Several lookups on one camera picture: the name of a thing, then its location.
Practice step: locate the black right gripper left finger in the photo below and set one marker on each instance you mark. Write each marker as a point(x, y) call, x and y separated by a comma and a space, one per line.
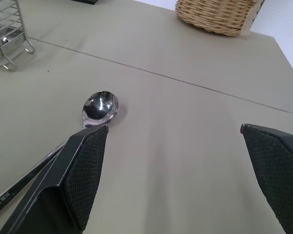
point(80, 175)

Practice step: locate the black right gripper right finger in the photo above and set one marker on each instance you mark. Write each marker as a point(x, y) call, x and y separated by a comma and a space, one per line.
point(274, 168)

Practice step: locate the stainless steel spoon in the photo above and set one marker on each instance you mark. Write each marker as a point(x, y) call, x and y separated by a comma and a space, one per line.
point(98, 107)

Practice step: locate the steel drip tray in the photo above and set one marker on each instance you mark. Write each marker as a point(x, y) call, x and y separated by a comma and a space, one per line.
point(3, 39)

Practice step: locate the wicker basket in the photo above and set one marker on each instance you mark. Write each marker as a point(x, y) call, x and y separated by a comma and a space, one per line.
point(216, 14)

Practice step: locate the black box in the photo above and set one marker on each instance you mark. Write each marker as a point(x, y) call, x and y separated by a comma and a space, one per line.
point(86, 2)

